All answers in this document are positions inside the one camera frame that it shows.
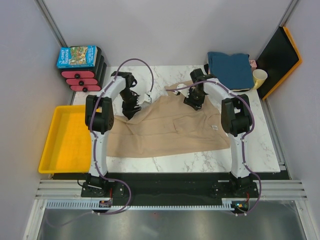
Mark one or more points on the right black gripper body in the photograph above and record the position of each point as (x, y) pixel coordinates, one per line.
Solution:
(196, 98)

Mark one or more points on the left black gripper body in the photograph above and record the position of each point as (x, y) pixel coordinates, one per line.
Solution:
(129, 101)

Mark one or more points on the beige t-shirt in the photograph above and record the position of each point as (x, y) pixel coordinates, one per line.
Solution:
(167, 127)

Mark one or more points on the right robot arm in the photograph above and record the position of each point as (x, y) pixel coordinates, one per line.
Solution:
(236, 121)

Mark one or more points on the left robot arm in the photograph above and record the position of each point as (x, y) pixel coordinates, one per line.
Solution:
(100, 118)

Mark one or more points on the folded blue t-shirt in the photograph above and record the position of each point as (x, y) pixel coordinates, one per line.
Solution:
(233, 71)

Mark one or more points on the black pink drawer unit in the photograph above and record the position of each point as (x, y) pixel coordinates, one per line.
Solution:
(86, 79)

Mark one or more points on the pink box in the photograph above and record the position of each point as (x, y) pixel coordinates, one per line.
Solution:
(253, 64)

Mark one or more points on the yellow mug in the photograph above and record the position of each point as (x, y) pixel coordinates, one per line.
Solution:
(259, 77)

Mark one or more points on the blue treehouse book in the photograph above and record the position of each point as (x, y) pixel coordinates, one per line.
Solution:
(77, 57)

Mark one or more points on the yellow plastic bin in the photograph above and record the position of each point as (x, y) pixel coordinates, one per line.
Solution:
(67, 147)

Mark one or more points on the black orange tray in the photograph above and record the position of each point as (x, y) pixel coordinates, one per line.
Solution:
(279, 59)

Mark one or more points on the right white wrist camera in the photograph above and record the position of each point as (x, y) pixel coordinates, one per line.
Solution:
(182, 89)

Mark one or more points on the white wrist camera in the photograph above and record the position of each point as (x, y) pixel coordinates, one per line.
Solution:
(144, 99)
(182, 89)

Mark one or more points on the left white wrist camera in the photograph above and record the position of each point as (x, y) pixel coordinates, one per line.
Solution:
(144, 99)

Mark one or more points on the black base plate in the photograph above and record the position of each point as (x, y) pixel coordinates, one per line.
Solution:
(167, 188)

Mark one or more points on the white cable duct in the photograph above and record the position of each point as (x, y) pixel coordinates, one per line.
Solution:
(98, 204)

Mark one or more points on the aluminium frame rail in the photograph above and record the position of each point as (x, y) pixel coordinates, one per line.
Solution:
(58, 190)

